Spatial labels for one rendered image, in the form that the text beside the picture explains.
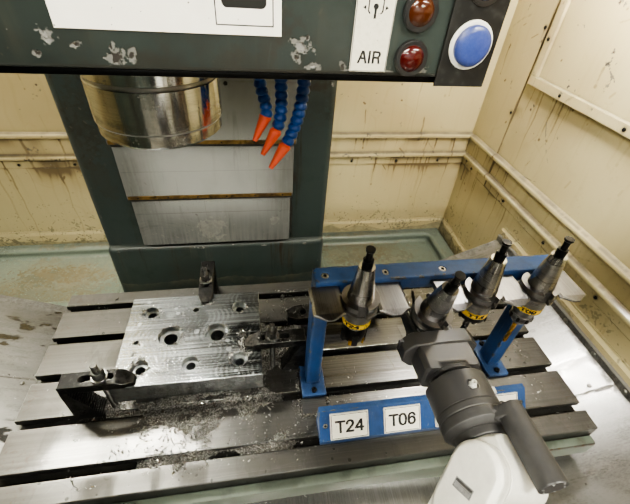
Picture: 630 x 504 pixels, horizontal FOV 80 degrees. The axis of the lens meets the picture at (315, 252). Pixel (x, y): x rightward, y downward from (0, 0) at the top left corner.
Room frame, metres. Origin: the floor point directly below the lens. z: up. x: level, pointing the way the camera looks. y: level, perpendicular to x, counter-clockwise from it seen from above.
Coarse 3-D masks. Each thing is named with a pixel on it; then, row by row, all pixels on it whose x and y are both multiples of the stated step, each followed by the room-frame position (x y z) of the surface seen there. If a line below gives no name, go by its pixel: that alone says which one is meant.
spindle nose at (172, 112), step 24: (96, 96) 0.42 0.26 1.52; (120, 96) 0.41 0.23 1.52; (144, 96) 0.41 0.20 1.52; (168, 96) 0.42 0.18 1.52; (192, 96) 0.44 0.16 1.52; (216, 96) 0.48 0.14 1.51; (96, 120) 0.43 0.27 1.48; (120, 120) 0.41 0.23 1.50; (144, 120) 0.41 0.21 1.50; (168, 120) 0.42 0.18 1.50; (192, 120) 0.43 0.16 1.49; (216, 120) 0.47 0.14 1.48; (120, 144) 0.41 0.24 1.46; (144, 144) 0.41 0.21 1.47; (168, 144) 0.42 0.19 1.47; (192, 144) 0.44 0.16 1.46
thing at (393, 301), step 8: (376, 288) 0.45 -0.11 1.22; (384, 288) 0.45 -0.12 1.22; (392, 288) 0.46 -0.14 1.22; (400, 288) 0.46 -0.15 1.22; (384, 296) 0.44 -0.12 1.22; (392, 296) 0.44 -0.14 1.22; (400, 296) 0.44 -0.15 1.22; (384, 304) 0.42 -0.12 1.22; (392, 304) 0.42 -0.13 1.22; (400, 304) 0.42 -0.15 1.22; (408, 304) 0.42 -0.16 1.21; (384, 312) 0.40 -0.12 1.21; (392, 312) 0.40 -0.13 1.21; (400, 312) 0.40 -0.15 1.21
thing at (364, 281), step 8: (360, 264) 0.43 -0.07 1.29; (360, 272) 0.41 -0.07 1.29; (368, 272) 0.41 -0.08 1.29; (360, 280) 0.41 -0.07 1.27; (368, 280) 0.41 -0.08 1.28; (352, 288) 0.41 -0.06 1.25; (360, 288) 0.41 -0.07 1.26; (368, 288) 0.41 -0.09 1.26; (352, 296) 0.41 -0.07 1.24; (360, 296) 0.40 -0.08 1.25; (368, 296) 0.40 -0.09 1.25; (360, 304) 0.40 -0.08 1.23; (368, 304) 0.40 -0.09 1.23
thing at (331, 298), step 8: (312, 288) 0.44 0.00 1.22; (320, 288) 0.44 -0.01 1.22; (328, 288) 0.44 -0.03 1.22; (336, 288) 0.44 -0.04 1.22; (312, 296) 0.42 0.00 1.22; (320, 296) 0.42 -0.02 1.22; (328, 296) 0.42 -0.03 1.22; (336, 296) 0.43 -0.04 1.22; (312, 304) 0.41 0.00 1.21; (320, 304) 0.41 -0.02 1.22; (328, 304) 0.41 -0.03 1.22; (336, 304) 0.41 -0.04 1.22; (312, 312) 0.39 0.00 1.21; (320, 312) 0.39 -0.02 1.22; (328, 312) 0.39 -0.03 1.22; (336, 312) 0.39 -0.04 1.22; (344, 312) 0.39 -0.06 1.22; (328, 320) 0.38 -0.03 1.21
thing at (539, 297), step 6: (522, 276) 0.51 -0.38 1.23; (528, 276) 0.51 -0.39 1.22; (522, 282) 0.49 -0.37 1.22; (522, 288) 0.48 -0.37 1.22; (528, 288) 0.48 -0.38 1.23; (558, 288) 0.48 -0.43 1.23; (528, 294) 0.47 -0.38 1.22; (534, 294) 0.47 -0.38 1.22; (540, 294) 0.46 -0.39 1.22; (546, 294) 0.47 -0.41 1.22; (552, 294) 0.47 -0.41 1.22; (558, 294) 0.47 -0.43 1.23; (534, 300) 0.46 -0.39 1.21; (540, 300) 0.47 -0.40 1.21; (546, 300) 0.47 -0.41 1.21; (552, 300) 0.47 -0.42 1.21
